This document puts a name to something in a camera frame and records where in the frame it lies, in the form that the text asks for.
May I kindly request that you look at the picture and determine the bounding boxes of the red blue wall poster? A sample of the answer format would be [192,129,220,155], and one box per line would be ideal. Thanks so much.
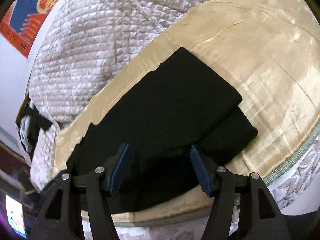
[1,0,58,57]

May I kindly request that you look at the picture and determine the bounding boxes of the black pants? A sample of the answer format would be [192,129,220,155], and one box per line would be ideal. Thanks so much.
[67,48,258,213]

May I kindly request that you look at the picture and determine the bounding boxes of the beige floral quilted comforter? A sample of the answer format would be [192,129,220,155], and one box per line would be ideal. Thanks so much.
[28,0,210,191]

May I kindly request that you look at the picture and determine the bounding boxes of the gold satin bedspread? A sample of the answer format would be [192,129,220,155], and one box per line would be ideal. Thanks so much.
[51,0,320,227]

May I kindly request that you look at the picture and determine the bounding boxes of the dark clothes pile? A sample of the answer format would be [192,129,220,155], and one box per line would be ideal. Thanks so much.
[16,95,52,160]

